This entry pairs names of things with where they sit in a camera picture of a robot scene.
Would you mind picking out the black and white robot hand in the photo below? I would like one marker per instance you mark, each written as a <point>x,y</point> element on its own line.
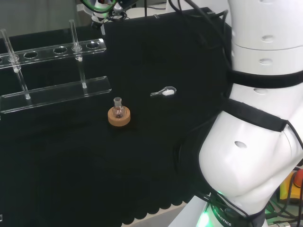
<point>99,11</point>

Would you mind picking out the clear acrylic funnel stand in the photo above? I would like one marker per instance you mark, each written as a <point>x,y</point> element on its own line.
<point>59,91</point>

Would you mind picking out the small round-bottom glass flask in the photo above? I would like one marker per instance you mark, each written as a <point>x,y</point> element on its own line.
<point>117,111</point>

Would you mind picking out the glass weighing funnel with powder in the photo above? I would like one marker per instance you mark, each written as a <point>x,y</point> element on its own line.
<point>168,92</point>

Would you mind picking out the black cloth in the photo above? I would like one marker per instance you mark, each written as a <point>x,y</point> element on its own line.
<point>142,153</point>

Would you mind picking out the yellow stop button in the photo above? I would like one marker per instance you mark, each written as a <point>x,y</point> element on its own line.
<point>297,189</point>

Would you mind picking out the clear acrylic bracket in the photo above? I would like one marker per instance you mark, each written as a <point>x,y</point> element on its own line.
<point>1,217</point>

